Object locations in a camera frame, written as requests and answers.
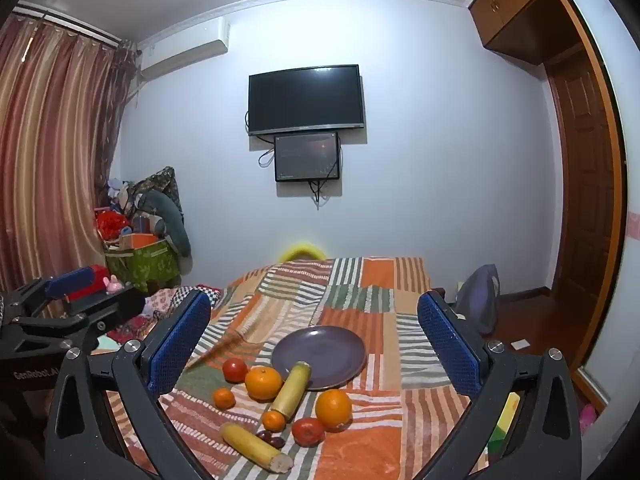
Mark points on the pink toy figure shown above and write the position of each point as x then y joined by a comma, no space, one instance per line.
115,286

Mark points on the white paper slip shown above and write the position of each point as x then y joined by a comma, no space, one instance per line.
520,344

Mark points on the pale green banana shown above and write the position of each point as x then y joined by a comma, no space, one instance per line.
292,387

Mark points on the green patterned box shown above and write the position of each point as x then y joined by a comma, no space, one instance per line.
145,265

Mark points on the pink object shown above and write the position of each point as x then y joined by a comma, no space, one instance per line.
588,417

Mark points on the white air conditioner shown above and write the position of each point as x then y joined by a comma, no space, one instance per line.
185,52

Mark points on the black white checkered cloth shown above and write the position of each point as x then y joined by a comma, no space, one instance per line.
210,296

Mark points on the purple round plate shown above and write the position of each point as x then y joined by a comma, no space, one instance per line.
325,350

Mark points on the striped red curtain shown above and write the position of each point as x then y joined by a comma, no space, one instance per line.
50,135

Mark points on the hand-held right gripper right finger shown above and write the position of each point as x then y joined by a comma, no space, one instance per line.
447,345

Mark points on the dark floral cloth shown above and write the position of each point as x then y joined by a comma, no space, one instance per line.
160,180

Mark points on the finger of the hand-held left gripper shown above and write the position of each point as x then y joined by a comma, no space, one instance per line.
115,304
70,281

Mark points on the wooden overhead cabinet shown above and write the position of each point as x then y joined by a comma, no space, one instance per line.
510,5

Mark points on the large orange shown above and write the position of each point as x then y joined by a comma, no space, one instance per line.
262,384
333,408

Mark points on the pink floral sheet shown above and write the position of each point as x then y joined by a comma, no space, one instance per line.
159,304

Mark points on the yellow round object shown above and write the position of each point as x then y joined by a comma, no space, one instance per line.
300,250

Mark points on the grey purple backpack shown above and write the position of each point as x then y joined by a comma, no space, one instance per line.
477,300

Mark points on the dark red jujube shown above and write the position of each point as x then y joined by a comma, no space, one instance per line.
264,435
277,443

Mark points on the grey plush pillow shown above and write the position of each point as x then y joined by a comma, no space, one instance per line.
172,225

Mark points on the orange box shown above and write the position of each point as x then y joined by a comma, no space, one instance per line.
137,241

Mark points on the brown wooden door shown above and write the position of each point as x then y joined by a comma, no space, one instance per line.
585,185

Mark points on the red tomato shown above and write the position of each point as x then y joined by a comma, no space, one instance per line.
308,431
235,371

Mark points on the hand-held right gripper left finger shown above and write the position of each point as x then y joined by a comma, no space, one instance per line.
180,345

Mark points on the striped patchwork blanket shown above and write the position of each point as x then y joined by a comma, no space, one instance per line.
350,285

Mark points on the black wall television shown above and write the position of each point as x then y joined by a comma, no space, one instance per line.
305,100

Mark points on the white curtain rail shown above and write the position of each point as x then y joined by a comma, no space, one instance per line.
75,22

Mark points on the small tangerine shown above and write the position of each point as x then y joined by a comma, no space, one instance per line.
274,421
224,398

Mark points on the small black wall monitor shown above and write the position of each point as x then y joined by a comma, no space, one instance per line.
306,157

